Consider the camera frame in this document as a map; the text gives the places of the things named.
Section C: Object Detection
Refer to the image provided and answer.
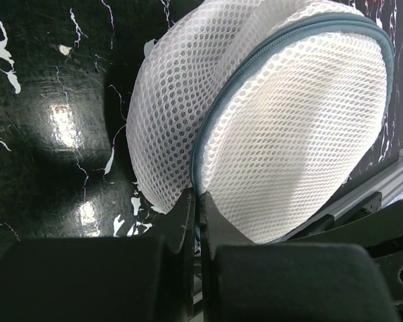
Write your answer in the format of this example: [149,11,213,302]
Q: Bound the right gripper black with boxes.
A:
[288,199,403,309]

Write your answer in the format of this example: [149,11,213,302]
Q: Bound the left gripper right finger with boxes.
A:
[199,193,400,321]

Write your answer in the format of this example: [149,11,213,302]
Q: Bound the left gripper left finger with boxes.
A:
[0,189,195,321]

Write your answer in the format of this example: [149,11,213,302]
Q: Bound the white mesh laundry bag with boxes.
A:
[126,1,394,244]

